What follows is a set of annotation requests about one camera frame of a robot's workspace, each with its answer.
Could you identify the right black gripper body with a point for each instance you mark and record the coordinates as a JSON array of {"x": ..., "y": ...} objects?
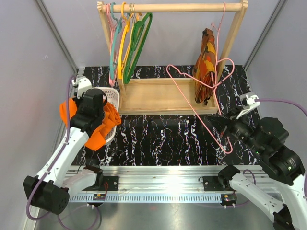
[{"x": 242, "y": 129}]

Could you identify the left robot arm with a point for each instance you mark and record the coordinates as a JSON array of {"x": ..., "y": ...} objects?
[{"x": 49, "y": 189}]

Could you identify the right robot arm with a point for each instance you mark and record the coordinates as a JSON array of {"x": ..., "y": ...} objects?
[{"x": 281, "y": 164}]

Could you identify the camouflage orange trousers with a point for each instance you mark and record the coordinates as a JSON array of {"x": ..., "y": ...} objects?
[{"x": 204, "y": 69}]

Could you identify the teal plastic hanger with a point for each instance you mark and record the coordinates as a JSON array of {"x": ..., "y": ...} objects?
[{"x": 118, "y": 29}]

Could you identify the yellow plastic hanger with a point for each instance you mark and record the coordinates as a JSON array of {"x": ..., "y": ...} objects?
[{"x": 122, "y": 56}]

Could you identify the wooden clothes rack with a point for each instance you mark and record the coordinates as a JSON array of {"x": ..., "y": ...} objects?
[{"x": 140, "y": 10}]

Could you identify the wooden tray base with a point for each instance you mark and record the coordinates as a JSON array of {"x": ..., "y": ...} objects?
[{"x": 162, "y": 96}]

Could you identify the white perforated plastic basket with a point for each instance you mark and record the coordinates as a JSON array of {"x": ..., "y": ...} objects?
[{"x": 113, "y": 97}]

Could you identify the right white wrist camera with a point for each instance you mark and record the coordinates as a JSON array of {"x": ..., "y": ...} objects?
[{"x": 249, "y": 103}]

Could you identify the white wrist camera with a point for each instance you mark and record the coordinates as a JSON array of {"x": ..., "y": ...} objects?
[
  {"x": 249, "y": 103},
  {"x": 82, "y": 84}
]

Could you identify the aluminium mounting rail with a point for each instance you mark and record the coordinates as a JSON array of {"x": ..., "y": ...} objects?
[{"x": 156, "y": 184}]

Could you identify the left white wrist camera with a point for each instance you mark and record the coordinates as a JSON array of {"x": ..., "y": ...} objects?
[{"x": 82, "y": 84}]

